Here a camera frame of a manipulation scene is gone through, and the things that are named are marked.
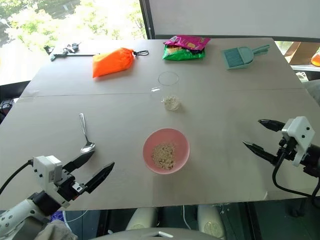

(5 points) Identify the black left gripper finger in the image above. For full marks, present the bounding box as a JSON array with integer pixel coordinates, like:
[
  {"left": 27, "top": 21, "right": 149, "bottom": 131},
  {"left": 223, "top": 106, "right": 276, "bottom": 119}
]
[
  {"left": 62, "top": 150, "right": 96, "bottom": 175},
  {"left": 83, "top": 161, "right": 116, "bottom": 195}
]

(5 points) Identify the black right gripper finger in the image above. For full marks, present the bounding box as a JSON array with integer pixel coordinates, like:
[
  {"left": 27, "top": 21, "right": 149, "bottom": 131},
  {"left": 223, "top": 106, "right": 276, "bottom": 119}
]
[
  {"left": 242, "top": 140, "right": 279, "bottom": 166},
  {"left": 257, "top": 119, "right": 286, "bottom": 132}
]

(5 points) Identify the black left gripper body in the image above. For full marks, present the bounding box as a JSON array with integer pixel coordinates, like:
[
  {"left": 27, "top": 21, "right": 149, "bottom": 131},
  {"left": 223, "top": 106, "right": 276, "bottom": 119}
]
[{"left": 55, "top": 169, "right": 89, "bottom": 203}]

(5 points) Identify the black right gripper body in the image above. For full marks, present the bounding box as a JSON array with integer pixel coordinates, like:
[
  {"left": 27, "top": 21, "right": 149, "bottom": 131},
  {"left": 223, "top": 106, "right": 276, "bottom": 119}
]
[{"left": 275, "top": 136, "right": 300, "bottom": 165}]

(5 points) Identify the beige grain pile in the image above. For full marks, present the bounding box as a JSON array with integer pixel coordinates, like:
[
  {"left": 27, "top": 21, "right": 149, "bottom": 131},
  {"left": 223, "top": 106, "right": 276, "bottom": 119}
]
[{"left": 151, "top": 142, "right": 177, "bottom": 171}]

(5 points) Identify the clear glass with white contents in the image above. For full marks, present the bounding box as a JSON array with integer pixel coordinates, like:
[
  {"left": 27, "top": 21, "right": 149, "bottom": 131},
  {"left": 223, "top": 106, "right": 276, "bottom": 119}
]
[{"left": 149, "top": 71, "right": 183, "bottom": 113}]

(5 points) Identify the silver metal spoon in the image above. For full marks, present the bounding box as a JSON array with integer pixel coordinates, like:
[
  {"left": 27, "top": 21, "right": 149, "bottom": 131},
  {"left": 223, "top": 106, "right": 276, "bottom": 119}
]
[{"left": 78, "top": 112, "right": 97, "bottom": 154}]

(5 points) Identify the beige crumpled cloth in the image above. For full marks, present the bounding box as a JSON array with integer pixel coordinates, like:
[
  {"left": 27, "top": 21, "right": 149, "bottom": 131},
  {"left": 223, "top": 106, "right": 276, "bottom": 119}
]
[{"left": 36, "top": 219, "right": 79, "bottom": 240}]

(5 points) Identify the pink bowl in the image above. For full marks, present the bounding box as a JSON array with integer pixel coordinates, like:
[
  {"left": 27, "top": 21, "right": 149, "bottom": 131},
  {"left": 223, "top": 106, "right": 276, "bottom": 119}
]
[{"left": 142, "top": 127, "right": 191, "bottom": 175}]

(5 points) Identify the white rounded robot leg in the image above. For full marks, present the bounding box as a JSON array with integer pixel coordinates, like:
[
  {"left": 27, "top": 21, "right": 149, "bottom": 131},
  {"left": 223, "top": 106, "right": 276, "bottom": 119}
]
[
  {"left": 197, "top": 204, "right": 227, "bottom": 239},
  {"left": 124, "top": 207, "right": 159, "bottom": 231}
]

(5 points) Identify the teal dustpan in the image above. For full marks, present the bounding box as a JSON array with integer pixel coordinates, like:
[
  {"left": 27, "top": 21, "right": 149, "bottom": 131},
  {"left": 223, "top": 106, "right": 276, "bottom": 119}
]
[{"left": 221, "top": 44, "right": 271, "bottom": 72}]

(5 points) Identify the brown wooden board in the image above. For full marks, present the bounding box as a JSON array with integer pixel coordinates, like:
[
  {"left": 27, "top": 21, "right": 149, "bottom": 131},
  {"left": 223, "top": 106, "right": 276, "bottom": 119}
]
[{"left": 289, "top": 41, "right": 316, "bottom": 66}]

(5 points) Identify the teal hand brush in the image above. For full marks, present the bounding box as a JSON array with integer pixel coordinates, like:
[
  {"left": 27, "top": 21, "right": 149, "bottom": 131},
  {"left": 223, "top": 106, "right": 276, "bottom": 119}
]
[{"left": 222, "top": 46, "right": 270, "bottom": 69}]

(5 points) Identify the orange translucent object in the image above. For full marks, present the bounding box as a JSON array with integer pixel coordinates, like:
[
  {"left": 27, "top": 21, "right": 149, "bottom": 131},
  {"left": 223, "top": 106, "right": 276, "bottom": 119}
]
[{"left": 310, "top": 48, "right": 320, "bottom": 68}]

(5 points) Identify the small black white gadget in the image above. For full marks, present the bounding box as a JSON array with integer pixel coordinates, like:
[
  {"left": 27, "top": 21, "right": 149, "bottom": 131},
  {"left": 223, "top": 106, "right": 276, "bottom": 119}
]
[{"left": 62, "top": 42, "right": 82, "bottom": 54}]

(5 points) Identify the green snack bag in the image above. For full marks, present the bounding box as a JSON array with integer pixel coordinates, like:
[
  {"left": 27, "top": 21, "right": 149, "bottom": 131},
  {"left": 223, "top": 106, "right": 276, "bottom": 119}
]
[{"left": 162, "top": 44, "right": 206, "bottom": 62}]

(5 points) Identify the white roller screen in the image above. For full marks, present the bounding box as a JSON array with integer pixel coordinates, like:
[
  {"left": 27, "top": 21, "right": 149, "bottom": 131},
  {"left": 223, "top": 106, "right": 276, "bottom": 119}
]
[{"left": 148, "top": 0, "right": 320, "bottom": 39}]

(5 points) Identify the pink snack bag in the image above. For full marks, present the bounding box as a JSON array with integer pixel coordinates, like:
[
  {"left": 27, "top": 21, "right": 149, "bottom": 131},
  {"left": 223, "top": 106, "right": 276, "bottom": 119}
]
[{"left": 163, "top": 34, "right": 212, "bottom": 52}]

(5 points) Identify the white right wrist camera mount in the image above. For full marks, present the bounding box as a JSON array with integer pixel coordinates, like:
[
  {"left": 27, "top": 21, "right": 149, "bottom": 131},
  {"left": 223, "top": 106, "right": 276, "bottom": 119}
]
[{"left": 280, "top": 116, "right": 316, "bottom": 167}]

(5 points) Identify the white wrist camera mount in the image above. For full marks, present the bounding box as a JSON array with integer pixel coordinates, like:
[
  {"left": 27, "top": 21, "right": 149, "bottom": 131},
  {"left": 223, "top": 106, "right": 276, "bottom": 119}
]
[
  {"left": 280, "top": 116, "right": 316, "bottom": 167},
  {"left": 32, "top": 155, "right": 71, "bottom": 209}
]

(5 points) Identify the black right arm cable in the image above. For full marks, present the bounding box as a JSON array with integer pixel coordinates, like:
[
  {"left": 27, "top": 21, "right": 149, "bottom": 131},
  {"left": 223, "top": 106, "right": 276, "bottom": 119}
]
[{"left": 272, "top": 151, "right": 320, "bottom": 199}]

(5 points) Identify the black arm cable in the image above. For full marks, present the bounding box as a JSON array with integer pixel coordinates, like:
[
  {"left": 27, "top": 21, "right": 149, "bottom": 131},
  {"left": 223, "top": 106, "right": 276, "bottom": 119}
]
[
  {"left": 0, "top": 159, "right": 35, "bottom": 196},
  {"left": 272, "top": 151, "right": 320, "bottom": 199}
]

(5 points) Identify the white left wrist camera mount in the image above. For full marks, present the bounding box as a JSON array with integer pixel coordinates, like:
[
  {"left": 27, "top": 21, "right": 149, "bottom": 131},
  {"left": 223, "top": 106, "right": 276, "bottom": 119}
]
[{"left": 32, "top": 155, "right": 71, "bottom": 209}]

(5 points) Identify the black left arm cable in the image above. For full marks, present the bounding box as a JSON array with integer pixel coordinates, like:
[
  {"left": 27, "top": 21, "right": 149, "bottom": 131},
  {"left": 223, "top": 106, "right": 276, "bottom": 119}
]
[{"left": 0, "top": 159, "right": 35, "bottom": 196}]

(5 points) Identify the thin white cable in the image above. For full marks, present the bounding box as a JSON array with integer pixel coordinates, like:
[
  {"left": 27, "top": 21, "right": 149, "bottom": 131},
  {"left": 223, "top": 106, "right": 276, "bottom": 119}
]
[{"left": 181, "top": 204, "right": 192, "bottom": 229}]

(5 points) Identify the orange drawstring bag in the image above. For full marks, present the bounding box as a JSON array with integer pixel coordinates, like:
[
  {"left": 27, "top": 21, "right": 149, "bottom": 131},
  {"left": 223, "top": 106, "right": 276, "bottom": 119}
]
[{"left": 91, "top": 47, "right": 150, "bottom": 79}]

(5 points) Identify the black window frame post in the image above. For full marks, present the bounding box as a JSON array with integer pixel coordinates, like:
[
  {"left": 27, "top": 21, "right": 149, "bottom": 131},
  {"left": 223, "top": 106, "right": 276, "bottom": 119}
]
[{"left": 139, "top": 0, "right": 156, "bottom": 40}]

